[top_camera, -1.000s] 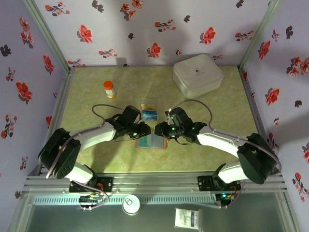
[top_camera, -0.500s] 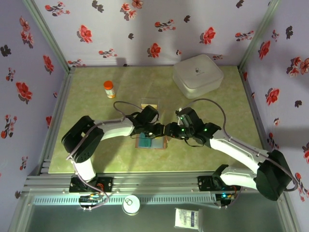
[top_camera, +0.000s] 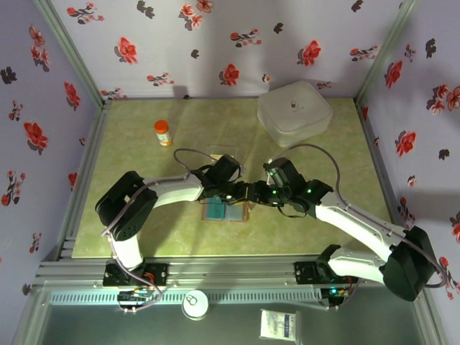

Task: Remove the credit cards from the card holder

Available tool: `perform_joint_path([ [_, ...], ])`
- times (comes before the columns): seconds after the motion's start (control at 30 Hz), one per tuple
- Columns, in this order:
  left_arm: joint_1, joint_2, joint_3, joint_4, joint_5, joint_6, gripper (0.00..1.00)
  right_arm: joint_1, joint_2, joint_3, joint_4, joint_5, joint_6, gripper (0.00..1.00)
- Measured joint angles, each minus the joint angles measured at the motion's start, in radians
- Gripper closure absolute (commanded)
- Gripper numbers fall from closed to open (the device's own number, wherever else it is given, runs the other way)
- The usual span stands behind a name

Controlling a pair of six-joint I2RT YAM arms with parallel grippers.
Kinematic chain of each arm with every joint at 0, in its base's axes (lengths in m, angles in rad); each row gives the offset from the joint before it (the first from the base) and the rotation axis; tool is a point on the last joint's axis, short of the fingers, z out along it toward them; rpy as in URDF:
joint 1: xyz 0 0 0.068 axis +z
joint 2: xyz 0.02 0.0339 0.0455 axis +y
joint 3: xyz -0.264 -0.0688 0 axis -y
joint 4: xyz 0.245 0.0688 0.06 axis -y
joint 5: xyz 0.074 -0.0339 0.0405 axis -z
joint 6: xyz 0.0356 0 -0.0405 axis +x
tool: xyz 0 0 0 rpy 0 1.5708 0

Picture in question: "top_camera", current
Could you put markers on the tan credit card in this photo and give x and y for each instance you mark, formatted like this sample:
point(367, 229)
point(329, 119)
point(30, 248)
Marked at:
point(216, 157)

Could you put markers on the teal credit card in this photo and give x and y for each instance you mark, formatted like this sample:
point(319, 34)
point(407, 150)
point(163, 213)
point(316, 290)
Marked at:
point(216, 210)

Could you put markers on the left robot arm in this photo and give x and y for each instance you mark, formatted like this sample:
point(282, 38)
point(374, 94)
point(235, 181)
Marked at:
point(172, 192)

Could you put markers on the clear acrylic card stand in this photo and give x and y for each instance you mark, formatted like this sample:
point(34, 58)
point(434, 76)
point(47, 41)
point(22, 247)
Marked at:
point(239, 152)

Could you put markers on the orange-capped pill bottle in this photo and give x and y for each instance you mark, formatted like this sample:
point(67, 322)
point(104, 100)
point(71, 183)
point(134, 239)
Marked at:
point(163, 134)

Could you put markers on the white zip case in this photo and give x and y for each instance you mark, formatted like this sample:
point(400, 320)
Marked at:
point(294, 111)

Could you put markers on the small controller circuit board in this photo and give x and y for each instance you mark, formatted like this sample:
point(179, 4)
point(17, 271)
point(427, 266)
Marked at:
point(334, 296)
point(133, 298)

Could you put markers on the pull-tab tin can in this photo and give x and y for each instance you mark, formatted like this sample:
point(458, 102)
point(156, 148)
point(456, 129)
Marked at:
point(194, 305)

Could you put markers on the white tissue pack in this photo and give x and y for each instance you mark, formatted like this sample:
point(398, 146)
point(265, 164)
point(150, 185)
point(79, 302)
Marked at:
point(279, 325)

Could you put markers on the aluminium front rail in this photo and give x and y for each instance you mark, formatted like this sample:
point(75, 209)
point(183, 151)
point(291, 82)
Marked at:
point(233, 273)

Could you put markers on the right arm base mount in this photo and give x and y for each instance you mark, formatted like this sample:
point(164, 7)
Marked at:
point(305, 273)

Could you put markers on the aluminium side rail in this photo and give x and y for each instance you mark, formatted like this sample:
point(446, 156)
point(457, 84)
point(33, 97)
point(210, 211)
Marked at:
point(94, 136)
point(373, 143)

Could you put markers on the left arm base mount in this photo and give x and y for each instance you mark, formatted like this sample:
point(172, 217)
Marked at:
point(158, 275)

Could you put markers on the aluminium frame post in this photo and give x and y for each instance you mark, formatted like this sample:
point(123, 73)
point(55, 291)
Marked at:
point(73, 54)
point(384, 54)

